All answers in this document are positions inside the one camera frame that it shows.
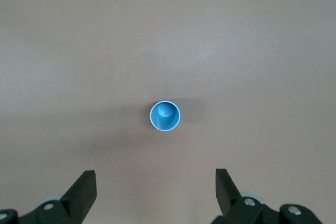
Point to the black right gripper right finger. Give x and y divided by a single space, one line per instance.
228 197

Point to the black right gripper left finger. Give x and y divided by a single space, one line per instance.
78 197

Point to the blue plastic cup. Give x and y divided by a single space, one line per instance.
165 121

